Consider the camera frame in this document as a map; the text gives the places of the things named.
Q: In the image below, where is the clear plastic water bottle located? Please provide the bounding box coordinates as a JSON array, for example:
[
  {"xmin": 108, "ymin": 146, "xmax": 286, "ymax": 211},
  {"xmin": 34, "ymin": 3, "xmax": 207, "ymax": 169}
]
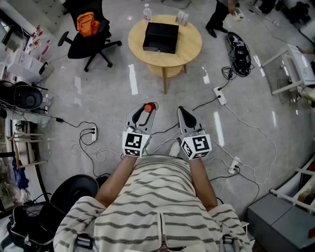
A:
[{"xmin": 143, "ymin": 3, "xmax": 153, "ymax": 25}]

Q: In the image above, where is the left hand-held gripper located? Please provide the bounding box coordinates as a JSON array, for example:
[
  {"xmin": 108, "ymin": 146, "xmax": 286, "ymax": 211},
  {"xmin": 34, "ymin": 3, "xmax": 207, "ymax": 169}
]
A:
[{"xmin": 122, "ymin": 103, "xmax": 157, "ymax": 158}]

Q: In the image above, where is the round wooden table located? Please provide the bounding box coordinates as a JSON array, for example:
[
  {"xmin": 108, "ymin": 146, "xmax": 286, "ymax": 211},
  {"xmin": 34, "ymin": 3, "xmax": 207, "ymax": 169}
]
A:
[{"xmin": 127, "ymin": 14, "xmax": 203, "ymax": 95}]

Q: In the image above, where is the grey cabinet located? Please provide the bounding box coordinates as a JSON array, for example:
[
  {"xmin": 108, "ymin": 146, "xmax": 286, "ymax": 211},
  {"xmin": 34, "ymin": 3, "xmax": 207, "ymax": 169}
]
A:
[{"xmin": 247, "ymin": 193, "xmax": 315, "ymax": 252}]

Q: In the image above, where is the black round stool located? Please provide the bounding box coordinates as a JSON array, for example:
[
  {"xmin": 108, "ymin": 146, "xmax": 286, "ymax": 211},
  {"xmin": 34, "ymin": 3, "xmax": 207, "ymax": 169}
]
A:
[{"xmin": 50, "ymin": 174, "xmax": 99, "ymax": 214}]

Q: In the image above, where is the white metal frame table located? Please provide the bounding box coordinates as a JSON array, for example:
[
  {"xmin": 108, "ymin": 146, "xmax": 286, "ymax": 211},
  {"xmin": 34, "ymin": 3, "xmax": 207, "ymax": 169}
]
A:
[{"xmin": 261, "ymin": 43, "xmax": 315, "ymax": 95}]

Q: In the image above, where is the white cardboard box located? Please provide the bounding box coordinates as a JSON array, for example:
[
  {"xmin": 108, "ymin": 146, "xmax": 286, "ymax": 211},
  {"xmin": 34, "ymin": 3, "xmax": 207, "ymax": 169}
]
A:
[{"xmin": 6, "ymin": 48, "xmax": 55, "ymax": 82}]

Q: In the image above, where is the white device with handle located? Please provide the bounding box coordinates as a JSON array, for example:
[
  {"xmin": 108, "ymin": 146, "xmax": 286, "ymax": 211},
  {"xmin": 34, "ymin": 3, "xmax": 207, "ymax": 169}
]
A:
[{"xmin": 233, "ymin": 7, "xmax": 246, "ymax": 21}]

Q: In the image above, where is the black office chair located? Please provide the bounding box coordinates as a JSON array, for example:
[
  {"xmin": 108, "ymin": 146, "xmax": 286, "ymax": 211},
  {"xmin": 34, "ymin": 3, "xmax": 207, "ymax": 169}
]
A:
[{"xmin": 57, "ymin": 0, "xmax": 123, "ymax": 73}]

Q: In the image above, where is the black power adapter cable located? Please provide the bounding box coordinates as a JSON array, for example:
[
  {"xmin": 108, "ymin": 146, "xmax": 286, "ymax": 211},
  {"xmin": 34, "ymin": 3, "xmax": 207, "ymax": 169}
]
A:
[{"xmin": 31, "ymin": 108, "xmax": 124, "ymax": 178}]

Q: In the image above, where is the wooden stool frame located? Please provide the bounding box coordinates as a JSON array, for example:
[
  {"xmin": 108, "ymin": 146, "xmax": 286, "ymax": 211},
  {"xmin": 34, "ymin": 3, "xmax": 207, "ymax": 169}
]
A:
[{"xmin": 6, "ymin": 120, "xmax": 49, "ymax": 170}]

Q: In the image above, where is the black box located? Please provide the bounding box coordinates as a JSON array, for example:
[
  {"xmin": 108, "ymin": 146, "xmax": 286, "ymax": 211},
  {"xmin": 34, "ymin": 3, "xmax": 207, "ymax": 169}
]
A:
[{"xmin": 142, "ymin": 22, "xmax": 180, "ymax": 55}]

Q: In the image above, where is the blue cloth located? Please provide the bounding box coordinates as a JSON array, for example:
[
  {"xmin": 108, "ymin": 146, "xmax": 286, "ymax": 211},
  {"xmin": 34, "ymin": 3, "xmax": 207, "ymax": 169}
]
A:
[{"xmin": 11, "ymin": 157, "xmax": 30, "ymax": 190}]

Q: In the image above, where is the orange bag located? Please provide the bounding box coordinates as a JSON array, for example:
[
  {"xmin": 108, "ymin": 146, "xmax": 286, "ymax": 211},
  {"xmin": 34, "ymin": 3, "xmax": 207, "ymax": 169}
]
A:
[{"xmin": 76, "ymin": 11, "xmax": 101, "ymax": 38}]

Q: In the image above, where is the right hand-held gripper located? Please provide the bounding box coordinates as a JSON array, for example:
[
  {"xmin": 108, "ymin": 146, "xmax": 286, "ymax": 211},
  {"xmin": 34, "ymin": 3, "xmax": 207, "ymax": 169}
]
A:
[{"xmin": 177, "ymin": 106, "xmax": 213, "ymax": 161}]

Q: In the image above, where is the person's white shoe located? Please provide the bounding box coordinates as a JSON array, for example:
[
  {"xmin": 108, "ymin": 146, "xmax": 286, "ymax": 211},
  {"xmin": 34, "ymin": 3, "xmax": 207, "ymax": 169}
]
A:
[{"xmin": 168, "ymin": 142, "xmax": 182, "ymax": 158}]

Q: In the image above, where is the small white card stand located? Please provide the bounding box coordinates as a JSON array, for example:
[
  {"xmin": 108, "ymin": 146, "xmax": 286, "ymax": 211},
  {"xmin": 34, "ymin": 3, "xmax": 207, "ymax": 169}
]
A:
[{"xmin": 175, "ymin": 10, "xmax": 189, "ymax": 27}]

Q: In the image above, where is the long white cable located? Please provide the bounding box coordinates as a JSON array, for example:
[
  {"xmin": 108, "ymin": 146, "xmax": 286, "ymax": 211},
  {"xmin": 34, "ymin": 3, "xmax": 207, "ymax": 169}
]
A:
[{"xmin": 210, "ymin": 103, "xmax": 278, "ymax": 186}]

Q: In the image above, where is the white shelf rack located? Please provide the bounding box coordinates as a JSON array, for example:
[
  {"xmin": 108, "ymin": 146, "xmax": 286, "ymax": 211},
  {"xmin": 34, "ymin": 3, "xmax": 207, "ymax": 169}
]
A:
[{"xmin": 269, "ymin": 157, "xmax": 315, "ymax": 213}]

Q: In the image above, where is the black board with cables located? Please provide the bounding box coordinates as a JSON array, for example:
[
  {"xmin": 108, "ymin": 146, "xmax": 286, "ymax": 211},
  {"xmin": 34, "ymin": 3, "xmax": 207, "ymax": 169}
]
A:
[{"xmin": 226, "ymin": 31, "xmax": 254, "ymax": 77}]

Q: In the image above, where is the black open bag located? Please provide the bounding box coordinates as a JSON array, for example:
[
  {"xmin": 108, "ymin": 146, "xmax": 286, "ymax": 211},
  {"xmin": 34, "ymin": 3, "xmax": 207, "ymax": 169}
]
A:
[{"xmin": 6, "ymin": 201, "xmax": 66, "ymax": 252}]

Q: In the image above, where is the person's striped shirt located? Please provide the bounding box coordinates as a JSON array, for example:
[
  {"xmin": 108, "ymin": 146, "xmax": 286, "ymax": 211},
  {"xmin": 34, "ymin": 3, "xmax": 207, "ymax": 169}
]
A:
[{"xmin": 53, "ymin": 155, "xmax": 252, "ymax": 252}]

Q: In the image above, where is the person's right forearm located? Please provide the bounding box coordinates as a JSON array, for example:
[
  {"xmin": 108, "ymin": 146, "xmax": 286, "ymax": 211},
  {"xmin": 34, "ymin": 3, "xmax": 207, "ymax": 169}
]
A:
[{"xmin": 188, "ymin": 157, "xmax": 219, "ymax": 213}]

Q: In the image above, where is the person's left forearm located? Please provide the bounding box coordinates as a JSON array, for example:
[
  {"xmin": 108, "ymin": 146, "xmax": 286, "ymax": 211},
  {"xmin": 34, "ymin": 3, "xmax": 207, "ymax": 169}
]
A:
[{"xmin": 94, "ymin": 154, "xmax": 139, "ymax": 209}]

